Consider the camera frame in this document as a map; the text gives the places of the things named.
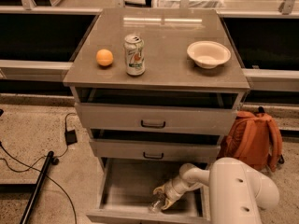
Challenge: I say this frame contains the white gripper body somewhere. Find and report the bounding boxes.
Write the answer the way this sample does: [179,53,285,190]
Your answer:
[164,176,189,202]

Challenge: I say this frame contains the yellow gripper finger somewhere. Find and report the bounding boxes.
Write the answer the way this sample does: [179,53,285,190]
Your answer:
[153,185,165,195]
[162,198,175,210]

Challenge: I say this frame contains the clear plastic water bottle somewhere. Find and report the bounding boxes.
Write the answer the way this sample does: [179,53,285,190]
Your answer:
[149,193,165,214]

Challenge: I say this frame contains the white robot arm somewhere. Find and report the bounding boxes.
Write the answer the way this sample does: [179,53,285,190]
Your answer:
[150,158,279,224]

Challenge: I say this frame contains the bottom grey drawer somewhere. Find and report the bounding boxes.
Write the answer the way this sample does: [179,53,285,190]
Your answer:
[87,159,210,224]

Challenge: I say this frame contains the grey drawer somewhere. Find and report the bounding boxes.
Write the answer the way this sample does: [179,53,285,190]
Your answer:
[75,89,241,135]
[89,129,222,162]
[87,159,210,224]

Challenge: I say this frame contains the middle grey drawer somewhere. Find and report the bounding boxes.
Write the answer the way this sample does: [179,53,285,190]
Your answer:
[89,129,222,162]

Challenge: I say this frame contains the grey drawer cabinet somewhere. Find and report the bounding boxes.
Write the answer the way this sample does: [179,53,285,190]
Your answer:
[63,7,251,224]

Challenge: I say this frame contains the top grey drawer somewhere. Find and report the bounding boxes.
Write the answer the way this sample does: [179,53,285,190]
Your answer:
[75,89,241,135]

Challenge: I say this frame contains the orange backpack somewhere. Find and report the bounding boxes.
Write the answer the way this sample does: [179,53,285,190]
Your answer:
[218,106,282,172]

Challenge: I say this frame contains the black power adapter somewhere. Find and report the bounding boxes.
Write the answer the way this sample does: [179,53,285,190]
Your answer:
[64,130,78,146]

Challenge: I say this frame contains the black pole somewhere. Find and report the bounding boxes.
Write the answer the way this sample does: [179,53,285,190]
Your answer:
[20,151,54,224]

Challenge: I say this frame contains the white paper bowl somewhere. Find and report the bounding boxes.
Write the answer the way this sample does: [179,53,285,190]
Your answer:
[187,41,231,69]

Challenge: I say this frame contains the orange fruit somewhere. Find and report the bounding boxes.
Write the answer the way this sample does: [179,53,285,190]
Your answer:
[96,49,113,66]

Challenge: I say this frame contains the green white soda can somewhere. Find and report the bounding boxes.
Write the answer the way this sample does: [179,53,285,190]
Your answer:
[124,34,145,76]

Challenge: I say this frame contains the black cable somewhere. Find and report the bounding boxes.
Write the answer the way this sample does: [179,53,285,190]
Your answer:
[0,112,78,224]

